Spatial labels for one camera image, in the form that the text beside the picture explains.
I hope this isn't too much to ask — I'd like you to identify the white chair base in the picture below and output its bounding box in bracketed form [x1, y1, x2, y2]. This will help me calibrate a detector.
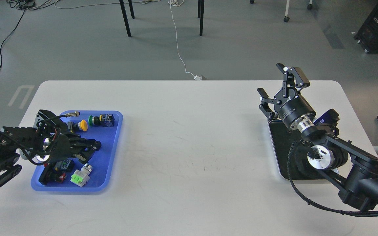
[243, 0, 316, 24]

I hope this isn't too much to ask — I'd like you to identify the silver metal tray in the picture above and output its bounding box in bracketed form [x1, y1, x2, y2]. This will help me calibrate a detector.
[267, 118, 340, 181]

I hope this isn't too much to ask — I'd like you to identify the black Robotiq gripper body image left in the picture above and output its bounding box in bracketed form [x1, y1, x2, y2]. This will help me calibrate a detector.
[42, 134, 81, 163]

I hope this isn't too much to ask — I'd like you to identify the white cable on floor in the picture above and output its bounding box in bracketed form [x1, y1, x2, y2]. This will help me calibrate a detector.
[140, 0, 202, 81]

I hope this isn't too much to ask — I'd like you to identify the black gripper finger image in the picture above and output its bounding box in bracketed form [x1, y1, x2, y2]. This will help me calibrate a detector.
[61, 151, 93, 164]
[276, 63, 310, 99]
[71, 138, 102, 153]
[257, 88, 282, 120]

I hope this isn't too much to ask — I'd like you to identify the black Robotiq gripper body image right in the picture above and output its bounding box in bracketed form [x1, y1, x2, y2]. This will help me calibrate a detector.
[273, 88, 316, 131]

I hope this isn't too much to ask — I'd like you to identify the green push button switch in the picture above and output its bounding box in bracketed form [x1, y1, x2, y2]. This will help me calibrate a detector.
[88, 114, 115, 127]

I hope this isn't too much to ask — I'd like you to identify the green and grey switch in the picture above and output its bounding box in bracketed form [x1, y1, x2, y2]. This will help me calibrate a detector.
[70, 163, 93, 187]

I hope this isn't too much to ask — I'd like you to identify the yellow push button switch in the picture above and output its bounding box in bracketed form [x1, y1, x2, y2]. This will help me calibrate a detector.
[66, 120, 89, 133]

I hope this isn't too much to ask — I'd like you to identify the black table leg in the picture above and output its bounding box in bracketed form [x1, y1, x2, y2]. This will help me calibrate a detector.
[198, 0, 205, 36]
[119, 0, 135, 37]

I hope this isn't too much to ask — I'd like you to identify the blue plastic tray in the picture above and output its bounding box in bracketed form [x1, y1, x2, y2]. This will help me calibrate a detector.
[31, 110, 123, 193]

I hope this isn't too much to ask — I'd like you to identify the black robot arm image left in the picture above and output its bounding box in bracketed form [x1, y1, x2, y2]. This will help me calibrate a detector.
[0, 109, 101, 187]

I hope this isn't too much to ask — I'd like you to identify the black table leg left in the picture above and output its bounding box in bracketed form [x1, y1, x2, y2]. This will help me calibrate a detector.
[119, 0, 135, 37]

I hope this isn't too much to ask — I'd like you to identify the black table leg right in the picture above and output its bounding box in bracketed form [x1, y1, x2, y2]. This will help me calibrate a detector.
[198, 0, 205, 36]

